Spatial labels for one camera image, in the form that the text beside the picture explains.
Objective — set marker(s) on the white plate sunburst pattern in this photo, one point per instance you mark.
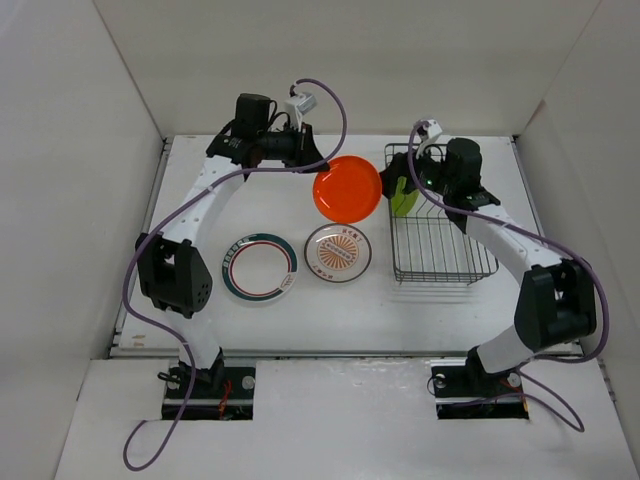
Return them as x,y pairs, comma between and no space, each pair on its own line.
338,253

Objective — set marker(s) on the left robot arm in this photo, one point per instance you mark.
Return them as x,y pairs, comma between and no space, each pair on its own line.
171,270

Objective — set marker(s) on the white plate green rim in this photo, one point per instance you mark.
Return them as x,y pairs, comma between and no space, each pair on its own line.
260,267

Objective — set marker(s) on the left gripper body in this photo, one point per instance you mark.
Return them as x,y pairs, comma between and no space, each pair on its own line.
285,146

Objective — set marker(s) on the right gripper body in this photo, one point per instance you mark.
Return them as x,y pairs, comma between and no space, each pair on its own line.
430,175

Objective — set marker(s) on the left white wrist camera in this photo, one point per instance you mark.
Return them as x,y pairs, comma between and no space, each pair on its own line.
297,106

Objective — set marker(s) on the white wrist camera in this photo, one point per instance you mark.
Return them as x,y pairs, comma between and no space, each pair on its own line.
428,131
297,106

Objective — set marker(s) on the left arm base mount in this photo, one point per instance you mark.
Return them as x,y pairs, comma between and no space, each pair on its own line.
228,399

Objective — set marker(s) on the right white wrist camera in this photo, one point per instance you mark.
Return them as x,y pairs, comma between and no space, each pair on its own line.
428,131

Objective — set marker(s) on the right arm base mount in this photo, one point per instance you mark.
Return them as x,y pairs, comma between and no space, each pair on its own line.
458,397

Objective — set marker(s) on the orange plate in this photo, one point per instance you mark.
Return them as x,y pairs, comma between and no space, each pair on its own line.
349,191

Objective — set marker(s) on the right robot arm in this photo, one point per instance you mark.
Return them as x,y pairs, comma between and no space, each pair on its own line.
556,301

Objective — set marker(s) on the grey wire dish rack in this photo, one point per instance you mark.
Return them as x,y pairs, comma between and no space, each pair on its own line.
426,246

